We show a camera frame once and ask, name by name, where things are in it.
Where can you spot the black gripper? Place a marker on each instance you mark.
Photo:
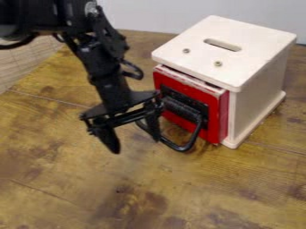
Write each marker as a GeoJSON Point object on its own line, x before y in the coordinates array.
{"type": "Point", "coordinates": [123, 106]}

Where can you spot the red drawer with black handle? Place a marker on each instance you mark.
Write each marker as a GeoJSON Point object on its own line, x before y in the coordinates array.
{"type": "Point", "coordinates": [194, 104]}

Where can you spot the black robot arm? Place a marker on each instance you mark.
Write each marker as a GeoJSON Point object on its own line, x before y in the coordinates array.
{"type": "Point", "coordinates": [77, 23]}

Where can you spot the white wooden drawer box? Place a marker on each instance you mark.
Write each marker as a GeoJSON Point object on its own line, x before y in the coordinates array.
{"type": "Point", "coordinates": [239, 57]}

